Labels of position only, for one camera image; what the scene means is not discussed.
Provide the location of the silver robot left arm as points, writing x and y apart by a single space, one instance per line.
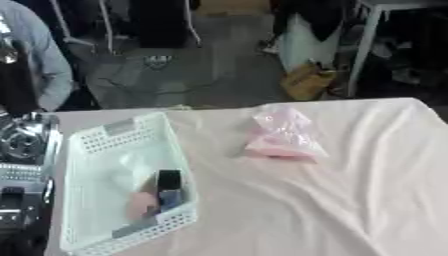
23 173

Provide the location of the pink clear plastic bag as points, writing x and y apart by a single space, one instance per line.
283 136

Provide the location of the black rectangular block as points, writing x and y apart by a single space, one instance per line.
170 180

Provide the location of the blue rectangular object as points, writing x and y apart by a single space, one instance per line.
170 199

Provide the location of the white crumpled plastic bag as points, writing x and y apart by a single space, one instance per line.
133 170

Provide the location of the pink soft object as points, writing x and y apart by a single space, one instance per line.
140 205

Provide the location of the black chair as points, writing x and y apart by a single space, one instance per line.
157 23

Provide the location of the person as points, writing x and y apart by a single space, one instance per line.
41 60
309 30

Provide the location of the grey flat card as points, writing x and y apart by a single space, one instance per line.
135 227

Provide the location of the white perforated plastic basket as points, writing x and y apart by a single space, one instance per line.
93 213

